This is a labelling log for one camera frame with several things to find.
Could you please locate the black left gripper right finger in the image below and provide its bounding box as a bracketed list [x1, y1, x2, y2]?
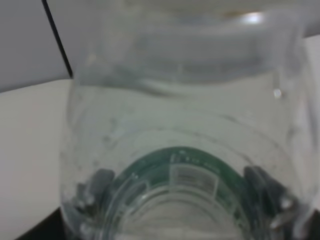
[242, 165, 303, 240]

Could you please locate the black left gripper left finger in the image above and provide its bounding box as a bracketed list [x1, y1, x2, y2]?
[74, 168, 115, 240]

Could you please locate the clear bottle with green label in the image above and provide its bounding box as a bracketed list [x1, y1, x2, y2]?
[60, 0, 320, 240]

